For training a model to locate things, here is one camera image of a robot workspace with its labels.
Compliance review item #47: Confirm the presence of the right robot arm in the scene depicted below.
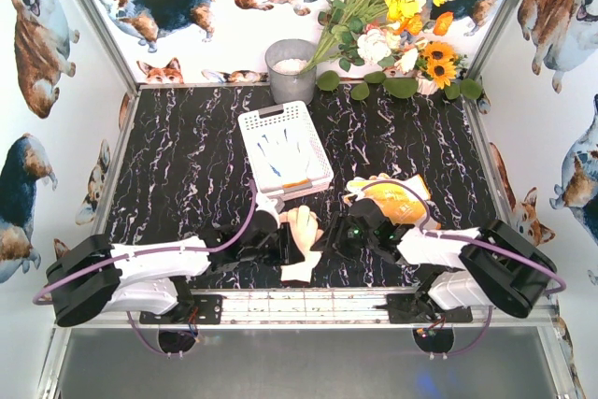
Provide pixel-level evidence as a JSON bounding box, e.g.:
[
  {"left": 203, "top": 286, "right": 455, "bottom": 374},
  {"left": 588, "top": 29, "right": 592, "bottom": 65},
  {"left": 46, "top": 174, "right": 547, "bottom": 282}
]
[{"left": 312, "top": 199, "right": 562, "bottom": 319}]

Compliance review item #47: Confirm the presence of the aluminium front rail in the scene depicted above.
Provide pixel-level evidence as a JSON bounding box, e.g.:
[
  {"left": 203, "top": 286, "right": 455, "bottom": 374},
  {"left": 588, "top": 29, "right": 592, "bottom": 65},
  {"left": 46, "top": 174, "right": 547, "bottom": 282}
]
[{"left": 76, "top": 287, "right": 559, "bottom": 329}]

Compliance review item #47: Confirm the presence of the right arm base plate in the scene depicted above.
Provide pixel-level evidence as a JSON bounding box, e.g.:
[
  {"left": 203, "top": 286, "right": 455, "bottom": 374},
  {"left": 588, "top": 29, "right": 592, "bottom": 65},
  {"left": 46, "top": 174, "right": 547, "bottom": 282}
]
[{"left": 375, "top": 293, "right": 473, "bottom": 324}]

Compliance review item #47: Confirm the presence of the artificial flower bouquet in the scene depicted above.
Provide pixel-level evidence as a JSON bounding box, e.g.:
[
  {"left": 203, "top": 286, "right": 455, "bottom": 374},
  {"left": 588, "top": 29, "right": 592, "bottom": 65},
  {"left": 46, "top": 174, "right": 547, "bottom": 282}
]
[{"left": 303, "top": 0, "right": 482, "bottom": 101}]

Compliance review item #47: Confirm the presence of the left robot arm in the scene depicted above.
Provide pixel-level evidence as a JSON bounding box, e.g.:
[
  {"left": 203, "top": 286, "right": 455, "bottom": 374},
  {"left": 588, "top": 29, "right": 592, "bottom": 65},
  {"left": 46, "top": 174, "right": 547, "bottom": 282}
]
[{"left": 47, "top": 210, "right": 305, "bottom": 327}]

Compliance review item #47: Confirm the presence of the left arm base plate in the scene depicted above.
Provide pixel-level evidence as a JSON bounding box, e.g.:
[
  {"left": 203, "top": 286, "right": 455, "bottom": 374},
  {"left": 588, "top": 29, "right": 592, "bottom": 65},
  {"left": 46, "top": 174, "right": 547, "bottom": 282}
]
[{"left": 139, "top": 294, "right": 223, "bottom": 325}]

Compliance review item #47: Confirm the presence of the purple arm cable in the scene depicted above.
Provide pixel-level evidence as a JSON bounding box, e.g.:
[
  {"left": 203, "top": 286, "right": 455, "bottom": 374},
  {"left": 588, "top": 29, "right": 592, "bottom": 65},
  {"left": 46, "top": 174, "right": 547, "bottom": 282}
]
[
  {"left": 345, "top": 178, "right": 567, "bottom": 357},
  {"left": 32, "top": 178, "right": 261, "bottom": 358}
]

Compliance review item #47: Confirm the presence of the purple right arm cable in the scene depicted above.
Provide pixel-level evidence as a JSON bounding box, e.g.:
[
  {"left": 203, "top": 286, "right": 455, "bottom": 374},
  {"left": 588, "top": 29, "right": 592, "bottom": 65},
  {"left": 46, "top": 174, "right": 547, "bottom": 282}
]
[{"left": 345, "top": 178, "right": 567, "bottom": 357}]

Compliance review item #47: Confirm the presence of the white perforated storage basket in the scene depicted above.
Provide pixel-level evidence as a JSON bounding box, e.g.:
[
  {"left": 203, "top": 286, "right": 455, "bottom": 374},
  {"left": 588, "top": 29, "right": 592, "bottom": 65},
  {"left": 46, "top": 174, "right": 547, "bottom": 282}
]
[{"left": 238, "top": 101, "right": 334, "bottom": 202}]

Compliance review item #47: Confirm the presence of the blue dotted glove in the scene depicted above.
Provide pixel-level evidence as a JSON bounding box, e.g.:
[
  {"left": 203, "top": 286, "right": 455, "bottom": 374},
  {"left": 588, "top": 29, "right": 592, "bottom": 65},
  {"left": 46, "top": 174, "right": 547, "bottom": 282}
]
[{"left": 257, "top": 128, "right": 310, "bottom": 188}]

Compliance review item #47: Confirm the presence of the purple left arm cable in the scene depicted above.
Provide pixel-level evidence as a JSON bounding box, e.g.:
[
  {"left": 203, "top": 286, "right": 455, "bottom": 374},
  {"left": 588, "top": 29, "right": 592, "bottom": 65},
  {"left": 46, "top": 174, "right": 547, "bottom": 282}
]
[{"left": 32, "top": 178, "right": 261, "bottom": 358}]

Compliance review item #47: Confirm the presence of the orange dotted glove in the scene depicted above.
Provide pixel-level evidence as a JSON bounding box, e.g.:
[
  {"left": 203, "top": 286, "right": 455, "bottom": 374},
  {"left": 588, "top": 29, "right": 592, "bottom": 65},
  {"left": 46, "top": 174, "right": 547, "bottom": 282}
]
[{"left": 342, "top": 173, "right": 441, "bottom": 230}]

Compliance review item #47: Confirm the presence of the grey metal bucket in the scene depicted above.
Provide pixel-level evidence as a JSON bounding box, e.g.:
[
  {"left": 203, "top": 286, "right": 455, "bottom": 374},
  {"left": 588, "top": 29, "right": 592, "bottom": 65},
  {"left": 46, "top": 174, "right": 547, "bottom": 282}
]
[{"left": 264, "top": 39, "right": 316, "bottom": 104}]

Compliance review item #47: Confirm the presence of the beige knit glove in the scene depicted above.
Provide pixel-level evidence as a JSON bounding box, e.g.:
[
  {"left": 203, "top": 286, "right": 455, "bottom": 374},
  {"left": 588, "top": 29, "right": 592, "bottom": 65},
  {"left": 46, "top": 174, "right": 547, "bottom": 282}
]
[{"left": 279, "top": 205, "right": 323, "bottom": 285}]

